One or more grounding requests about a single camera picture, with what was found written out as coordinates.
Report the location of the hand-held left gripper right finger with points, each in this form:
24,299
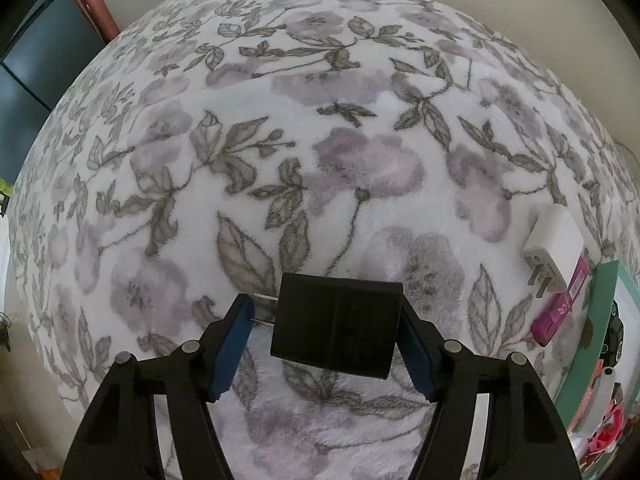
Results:
417,360

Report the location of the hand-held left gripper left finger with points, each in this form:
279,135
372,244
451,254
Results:
232,350

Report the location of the black charger plug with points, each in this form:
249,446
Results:
335,325

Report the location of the teal shallow cardboard box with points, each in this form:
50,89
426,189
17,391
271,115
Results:
575,365

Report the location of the white smartwatch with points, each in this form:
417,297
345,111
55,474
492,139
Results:
604,392

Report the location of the black toy car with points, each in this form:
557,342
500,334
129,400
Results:
614,332

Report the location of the pink smartwatch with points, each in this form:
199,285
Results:
607,432

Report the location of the white charger plug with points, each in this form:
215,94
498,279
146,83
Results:
552,245

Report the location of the green packet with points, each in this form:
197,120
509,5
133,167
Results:
3,192

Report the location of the dark cabinet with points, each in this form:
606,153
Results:
30,80

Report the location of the reddish brown post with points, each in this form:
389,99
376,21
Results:
95,7

